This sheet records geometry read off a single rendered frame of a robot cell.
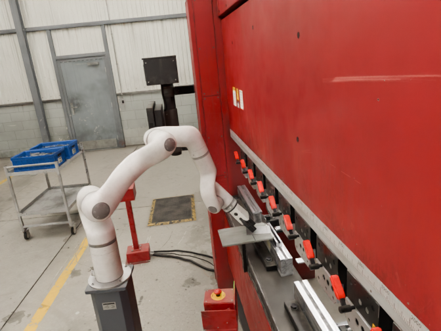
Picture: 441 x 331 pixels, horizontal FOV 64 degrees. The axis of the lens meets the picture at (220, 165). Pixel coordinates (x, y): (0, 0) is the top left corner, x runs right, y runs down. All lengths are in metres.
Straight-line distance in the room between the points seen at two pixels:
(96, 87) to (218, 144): 6.53
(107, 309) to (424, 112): 1.48
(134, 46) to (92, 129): 2.20
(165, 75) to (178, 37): 5.94
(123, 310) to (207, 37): 1.75
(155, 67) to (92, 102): 6.37
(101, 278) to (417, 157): 1.37
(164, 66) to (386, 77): 2.08
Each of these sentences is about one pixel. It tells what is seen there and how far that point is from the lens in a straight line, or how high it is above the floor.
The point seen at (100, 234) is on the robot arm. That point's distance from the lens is 1.60.
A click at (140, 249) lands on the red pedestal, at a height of 0.12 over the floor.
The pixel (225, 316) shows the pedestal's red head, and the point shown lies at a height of 0.78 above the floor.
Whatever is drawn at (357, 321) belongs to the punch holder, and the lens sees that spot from 1.06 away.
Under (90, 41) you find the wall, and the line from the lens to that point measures 8.93.
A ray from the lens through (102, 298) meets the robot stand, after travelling 1.73.
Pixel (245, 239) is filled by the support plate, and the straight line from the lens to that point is 1.87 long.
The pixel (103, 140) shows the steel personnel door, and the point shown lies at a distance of 9.08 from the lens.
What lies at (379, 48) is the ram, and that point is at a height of 1.90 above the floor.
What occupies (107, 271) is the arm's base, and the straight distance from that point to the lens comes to 1.67.
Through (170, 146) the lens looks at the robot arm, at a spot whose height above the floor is 1.56.
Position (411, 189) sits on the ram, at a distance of 0.73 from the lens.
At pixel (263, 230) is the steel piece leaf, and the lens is 1.94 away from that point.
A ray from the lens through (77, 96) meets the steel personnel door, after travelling 9.07.
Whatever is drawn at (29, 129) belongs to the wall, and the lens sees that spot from 9.68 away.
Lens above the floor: 1.91
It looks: 17 degrees down
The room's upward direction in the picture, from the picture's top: 5 degrees counter-clockwise
